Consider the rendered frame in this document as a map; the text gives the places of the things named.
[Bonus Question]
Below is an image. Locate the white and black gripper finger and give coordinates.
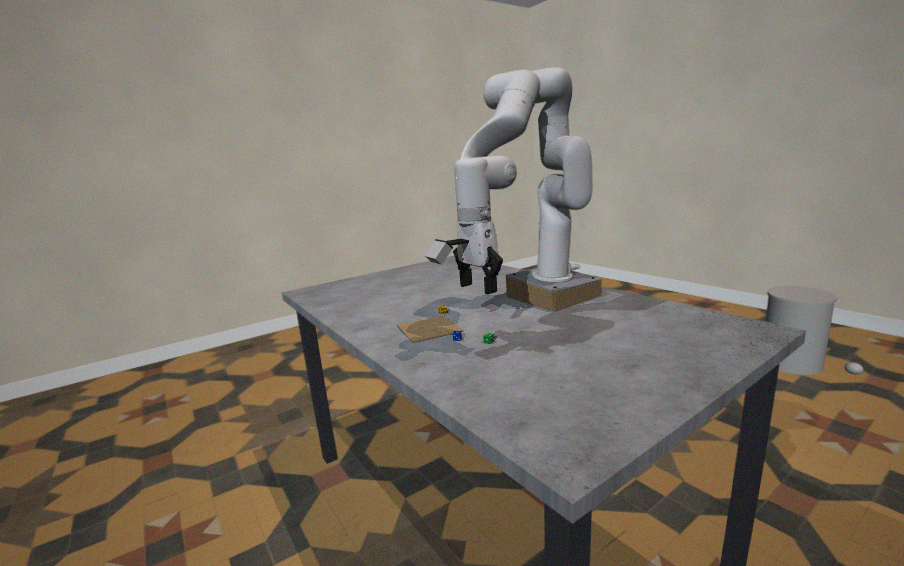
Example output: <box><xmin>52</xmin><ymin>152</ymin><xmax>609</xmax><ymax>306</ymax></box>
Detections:
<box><xmin>482</xmin><ymin>246</ymin><xmax>503</xmax><ymax>295</ymax></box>
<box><xmin>453</xmin><ymin>248</ymin><xmax>472</xmax><ymax>287</ymax></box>

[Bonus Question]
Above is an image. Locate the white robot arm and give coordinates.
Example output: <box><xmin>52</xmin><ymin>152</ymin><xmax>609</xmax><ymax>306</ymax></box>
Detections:
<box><xmin>454</xmin><ymin>67</ymin><xmax>592</xmax><ymax>282</ymax></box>

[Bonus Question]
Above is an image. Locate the tan square mat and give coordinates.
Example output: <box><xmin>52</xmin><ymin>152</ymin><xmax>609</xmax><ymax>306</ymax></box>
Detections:
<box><xmin>397</xmin><ymin>316</ymin><xmax>463</xmax><ymax>343</ymax></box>

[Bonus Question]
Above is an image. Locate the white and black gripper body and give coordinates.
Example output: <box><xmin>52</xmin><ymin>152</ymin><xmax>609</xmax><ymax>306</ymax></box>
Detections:
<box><xmin>457</xmin><ymin>218</ymin><xmax>498</xmax><ymax>267</ymax></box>

